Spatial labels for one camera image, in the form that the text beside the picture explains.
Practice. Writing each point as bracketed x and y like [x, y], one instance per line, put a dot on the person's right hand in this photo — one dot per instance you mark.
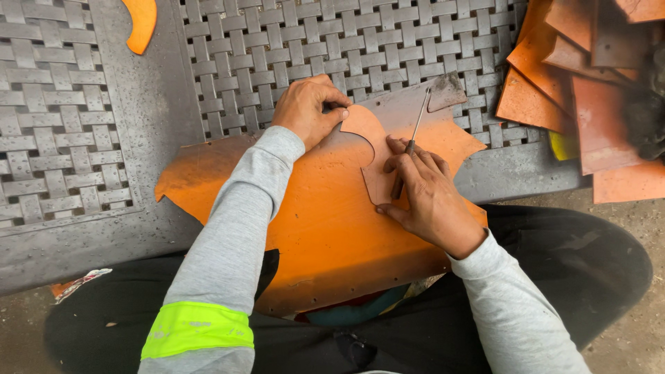
[434, 205]

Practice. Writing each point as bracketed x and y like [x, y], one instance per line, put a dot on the pile of orange leather pieces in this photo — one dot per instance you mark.
[540, 78]

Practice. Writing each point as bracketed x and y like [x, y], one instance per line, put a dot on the person's left hand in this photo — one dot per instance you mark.
[301, 109]

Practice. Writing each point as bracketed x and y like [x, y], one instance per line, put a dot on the curved orange leather piece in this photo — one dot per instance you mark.
[141, 23]

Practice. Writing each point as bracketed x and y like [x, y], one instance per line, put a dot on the torn printed paper scrap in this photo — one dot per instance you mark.
[78, 283]

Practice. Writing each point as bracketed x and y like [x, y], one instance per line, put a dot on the dark fuzzy cloth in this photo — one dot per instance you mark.
[647, 114]

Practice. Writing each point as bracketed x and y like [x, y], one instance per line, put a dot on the brown pattern template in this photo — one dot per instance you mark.
[366, 127]

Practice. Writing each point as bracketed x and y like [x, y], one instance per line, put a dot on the large orange leather sheet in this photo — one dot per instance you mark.
[322, 228]

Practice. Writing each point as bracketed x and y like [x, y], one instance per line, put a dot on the multicoloured cloth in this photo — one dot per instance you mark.
[353, 313]

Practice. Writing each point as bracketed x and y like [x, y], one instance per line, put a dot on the person's black trousers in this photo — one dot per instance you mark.
[550, 259]

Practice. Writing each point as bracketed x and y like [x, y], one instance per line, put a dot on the yellow scrap piece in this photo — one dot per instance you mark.
[563, 147]

